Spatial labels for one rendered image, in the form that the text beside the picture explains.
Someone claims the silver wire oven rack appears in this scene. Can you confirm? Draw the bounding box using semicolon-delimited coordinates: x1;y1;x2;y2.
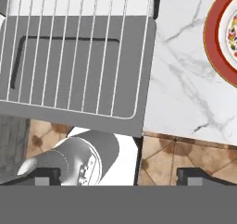
0;0;155;120

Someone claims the white and grey round object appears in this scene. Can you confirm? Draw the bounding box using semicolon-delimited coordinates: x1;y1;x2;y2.
17;127;140;187

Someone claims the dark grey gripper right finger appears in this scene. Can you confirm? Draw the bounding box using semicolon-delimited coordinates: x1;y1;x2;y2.
176;167;237;187

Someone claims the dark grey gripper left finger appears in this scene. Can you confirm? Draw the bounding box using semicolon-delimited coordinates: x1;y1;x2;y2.
0;167;61;187

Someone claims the black and white toaster oven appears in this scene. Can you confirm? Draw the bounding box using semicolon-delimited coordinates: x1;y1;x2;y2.
0;0;163;20

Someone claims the red rimmed patterned plate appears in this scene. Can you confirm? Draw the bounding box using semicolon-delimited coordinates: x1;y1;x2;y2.
202;0;237;89

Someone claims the grey toaster oven door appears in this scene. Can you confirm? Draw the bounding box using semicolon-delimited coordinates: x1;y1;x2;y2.
0;15;158;139

